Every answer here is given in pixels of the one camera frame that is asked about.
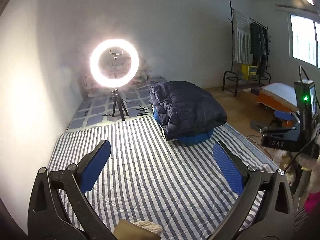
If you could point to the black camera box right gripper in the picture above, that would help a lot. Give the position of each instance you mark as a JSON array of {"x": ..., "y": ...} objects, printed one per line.
[{"x": 308, "y": 109}]

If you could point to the yellow green box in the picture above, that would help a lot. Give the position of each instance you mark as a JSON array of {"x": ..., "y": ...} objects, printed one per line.
[{"x": 249, "y": 72}]

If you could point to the pink right sleeve forearm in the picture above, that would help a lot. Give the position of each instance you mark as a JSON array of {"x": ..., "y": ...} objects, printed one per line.
[{"x": 311, "y": 202}]

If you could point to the orange white mattress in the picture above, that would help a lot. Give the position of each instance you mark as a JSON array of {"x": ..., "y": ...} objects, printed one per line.
[{"x": 279, "y": 97}]

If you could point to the black clothes rack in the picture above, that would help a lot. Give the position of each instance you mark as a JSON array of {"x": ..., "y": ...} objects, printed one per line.
[{"x": 232, "y": 78}]

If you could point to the dark hanging clothes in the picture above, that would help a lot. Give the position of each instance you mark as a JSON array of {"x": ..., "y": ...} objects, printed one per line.
[{"x": 259, "y": 47}]

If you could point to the window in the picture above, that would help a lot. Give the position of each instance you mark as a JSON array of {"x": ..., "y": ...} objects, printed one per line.
[{"x": 305, "y": 39}]

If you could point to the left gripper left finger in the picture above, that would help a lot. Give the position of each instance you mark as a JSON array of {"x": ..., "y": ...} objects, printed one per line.
[{"x": 91, "y": 165}]

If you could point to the blue checked blanket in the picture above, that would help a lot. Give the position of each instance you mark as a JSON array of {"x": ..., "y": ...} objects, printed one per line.
[{"x": 101, "y": 110}]

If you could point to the striped hanging cloth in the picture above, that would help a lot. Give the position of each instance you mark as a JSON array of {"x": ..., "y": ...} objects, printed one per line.
[{"x": 241, "y": 38}]

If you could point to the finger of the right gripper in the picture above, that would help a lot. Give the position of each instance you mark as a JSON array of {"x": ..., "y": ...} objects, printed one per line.
[
  {"x": 257, "y": 126},
  {"x": 287, "y": 116}
]

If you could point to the blue white striped bedspread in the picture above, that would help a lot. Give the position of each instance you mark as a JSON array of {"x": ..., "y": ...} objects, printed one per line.
[{"x": 180, "y": 188}]

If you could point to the right hand white glove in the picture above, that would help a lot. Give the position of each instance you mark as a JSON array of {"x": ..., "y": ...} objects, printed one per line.
[{"x": 302, "y": 173}]

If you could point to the blue beige folded garment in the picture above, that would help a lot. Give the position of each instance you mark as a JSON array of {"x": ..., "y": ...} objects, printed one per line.
[{"x": 189, "y": 138}]

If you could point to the black tripod stand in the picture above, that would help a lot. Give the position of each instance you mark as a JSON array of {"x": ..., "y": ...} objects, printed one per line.
[{"x": 118, "y": 110}]

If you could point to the ring light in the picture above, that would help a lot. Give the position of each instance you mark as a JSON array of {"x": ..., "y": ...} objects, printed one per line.
[{"x": 116, "y": 47}]

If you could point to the navy blue puffer jacket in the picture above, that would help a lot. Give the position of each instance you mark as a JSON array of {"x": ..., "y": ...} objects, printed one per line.
[{"x": 184, "y": 109}]

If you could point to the beige knitted cloth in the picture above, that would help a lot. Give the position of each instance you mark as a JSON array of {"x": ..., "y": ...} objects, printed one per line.
[{"x": 127, "y": 230}]

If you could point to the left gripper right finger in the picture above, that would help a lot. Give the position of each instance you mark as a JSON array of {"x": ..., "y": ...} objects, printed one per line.
[{"x": 231, "y": 166}]

